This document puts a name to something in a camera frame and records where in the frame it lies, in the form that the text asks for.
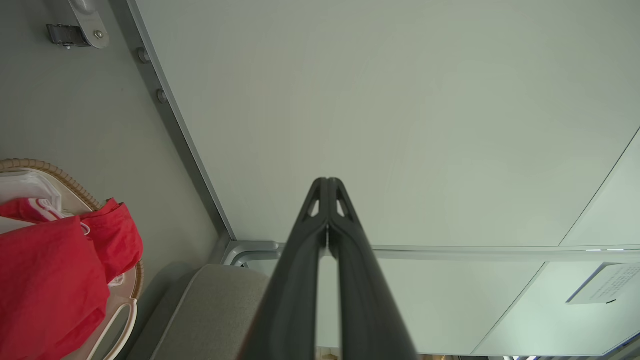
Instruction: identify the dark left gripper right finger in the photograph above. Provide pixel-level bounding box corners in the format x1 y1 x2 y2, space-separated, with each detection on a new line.
327 177 420 360

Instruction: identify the grey fabric sofa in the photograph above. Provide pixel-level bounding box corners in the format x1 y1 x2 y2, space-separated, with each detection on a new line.
125 264 321 360

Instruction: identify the white paper sign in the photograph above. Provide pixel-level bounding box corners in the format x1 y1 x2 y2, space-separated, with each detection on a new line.
565 262 640 305

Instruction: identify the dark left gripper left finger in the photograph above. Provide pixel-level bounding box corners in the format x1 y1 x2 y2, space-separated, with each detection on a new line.
239 177 329 360

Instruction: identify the grey upright partition foot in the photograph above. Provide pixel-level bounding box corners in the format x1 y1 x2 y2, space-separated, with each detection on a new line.
222 240 281 267

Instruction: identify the white basket liner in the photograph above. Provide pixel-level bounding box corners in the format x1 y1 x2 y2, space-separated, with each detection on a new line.
0 170 64 221

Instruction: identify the black caster wheel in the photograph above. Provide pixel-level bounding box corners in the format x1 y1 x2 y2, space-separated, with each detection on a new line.
46 23 92 50

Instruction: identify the red and white garment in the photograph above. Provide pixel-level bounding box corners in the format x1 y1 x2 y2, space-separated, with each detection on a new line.
0 198 144 360

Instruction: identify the grey curved partition foot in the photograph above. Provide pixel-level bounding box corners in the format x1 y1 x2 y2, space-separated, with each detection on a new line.
66 0 110 50

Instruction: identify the white wicker-rim laundry basket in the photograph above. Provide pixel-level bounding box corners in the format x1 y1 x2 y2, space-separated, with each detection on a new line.
0 159 145 360

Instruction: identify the grey partition bottom rail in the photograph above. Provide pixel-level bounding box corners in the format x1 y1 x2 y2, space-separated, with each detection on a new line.
107 0 237 247

